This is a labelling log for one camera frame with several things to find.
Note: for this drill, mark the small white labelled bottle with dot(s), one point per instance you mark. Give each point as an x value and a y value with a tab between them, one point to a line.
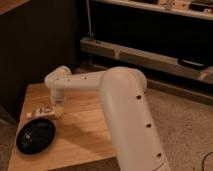
41	112

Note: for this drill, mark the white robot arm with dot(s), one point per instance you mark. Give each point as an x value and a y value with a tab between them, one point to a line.
122	93

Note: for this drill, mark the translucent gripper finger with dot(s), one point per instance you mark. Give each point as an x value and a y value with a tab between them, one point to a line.
58	110

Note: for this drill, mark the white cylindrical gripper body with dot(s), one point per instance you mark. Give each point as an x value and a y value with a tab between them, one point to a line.
57	96

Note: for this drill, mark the black handle on beam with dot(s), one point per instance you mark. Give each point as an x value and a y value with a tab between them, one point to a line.
192	65

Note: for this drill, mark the cluttered background shelf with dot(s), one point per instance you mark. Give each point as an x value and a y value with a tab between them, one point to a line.
201	9

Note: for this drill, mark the grey metal beam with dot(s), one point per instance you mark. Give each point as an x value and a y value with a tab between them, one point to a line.
146	59

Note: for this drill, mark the metal vertical pole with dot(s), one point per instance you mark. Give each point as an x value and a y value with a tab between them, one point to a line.
90	31

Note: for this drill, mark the wooden side table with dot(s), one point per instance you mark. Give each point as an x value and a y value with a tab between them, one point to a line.
81	137

